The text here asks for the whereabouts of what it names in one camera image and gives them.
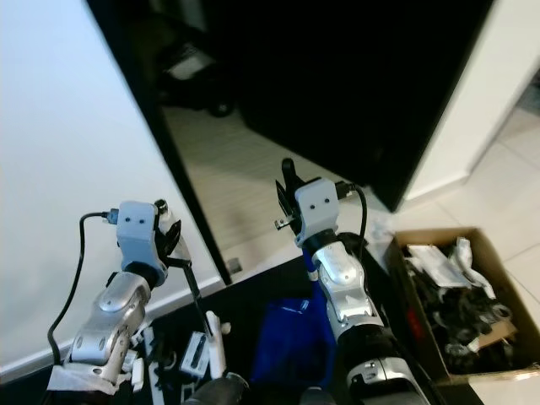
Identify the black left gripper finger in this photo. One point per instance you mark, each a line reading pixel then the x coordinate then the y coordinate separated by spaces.
pixel 159 207
pixel 175 231

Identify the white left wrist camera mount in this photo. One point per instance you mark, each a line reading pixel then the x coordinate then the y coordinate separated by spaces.
pixel 137 229

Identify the brown cardboard box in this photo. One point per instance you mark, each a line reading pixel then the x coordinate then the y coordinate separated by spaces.
pixel 515 253

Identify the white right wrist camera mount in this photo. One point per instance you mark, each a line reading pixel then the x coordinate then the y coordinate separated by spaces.
pixel 319 205

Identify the grey left robot leg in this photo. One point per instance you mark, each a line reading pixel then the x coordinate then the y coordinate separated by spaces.
pixel 219 391

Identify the black door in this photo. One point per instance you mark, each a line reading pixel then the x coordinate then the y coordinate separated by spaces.
pixel 346 76

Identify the heap of black parts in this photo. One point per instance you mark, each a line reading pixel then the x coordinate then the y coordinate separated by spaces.
pixel 456 325

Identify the white plastic packaging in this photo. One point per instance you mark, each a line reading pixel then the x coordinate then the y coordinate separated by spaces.
pixel 439 266

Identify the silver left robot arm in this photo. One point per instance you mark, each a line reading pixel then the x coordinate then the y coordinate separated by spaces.
pixel 105 325

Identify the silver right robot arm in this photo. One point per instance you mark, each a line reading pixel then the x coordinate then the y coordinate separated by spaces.
pixel 346 291

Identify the black door frame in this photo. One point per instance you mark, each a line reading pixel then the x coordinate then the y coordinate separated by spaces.
pixel 160 118

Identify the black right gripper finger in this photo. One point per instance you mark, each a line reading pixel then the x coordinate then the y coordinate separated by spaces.
pixel 279 192
pixel 288 172

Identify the grey robot leg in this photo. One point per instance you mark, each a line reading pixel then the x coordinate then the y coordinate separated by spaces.
pixel 321 397
pixel 219 391

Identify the grey right robot leg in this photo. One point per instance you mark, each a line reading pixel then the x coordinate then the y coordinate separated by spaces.
pixel 321 397

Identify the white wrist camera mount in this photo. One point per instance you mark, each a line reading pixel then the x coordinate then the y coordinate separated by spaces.
pixel 137 229
pixel 319 205

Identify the dark wheeled cart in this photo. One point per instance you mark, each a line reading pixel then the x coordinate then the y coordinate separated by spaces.
pixel 202 80

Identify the white rectangular bracket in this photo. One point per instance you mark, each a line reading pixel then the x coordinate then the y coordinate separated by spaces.
pixel 196 354

